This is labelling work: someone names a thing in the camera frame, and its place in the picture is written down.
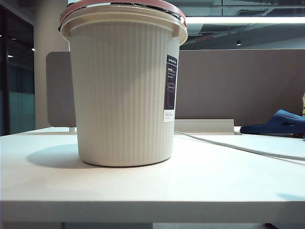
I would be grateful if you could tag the white divider foot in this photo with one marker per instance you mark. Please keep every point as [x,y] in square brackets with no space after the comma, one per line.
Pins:
[72,129]

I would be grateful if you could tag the blue foam slipper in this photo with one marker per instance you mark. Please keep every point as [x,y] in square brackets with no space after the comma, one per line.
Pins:
[274,124]

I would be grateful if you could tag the beige round column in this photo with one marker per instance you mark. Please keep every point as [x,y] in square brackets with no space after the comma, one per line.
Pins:
[47,35]

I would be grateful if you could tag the grey rounded desk divider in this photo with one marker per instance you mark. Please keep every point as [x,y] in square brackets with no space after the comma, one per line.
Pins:
[59,90]

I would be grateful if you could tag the dark label sticker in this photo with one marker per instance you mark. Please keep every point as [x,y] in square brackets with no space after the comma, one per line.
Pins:
[171,83]

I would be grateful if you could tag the black ceiling spotlight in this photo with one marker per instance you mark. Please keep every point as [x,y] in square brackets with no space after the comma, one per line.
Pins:
[238,42]

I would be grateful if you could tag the cream ribbed trash can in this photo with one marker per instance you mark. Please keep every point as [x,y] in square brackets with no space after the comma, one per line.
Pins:
[119,95]

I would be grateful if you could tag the red led sign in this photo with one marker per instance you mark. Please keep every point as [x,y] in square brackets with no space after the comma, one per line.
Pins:
[204,38]

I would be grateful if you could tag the ceiling light strip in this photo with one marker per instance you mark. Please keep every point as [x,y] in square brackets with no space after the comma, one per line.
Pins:
[238,20]

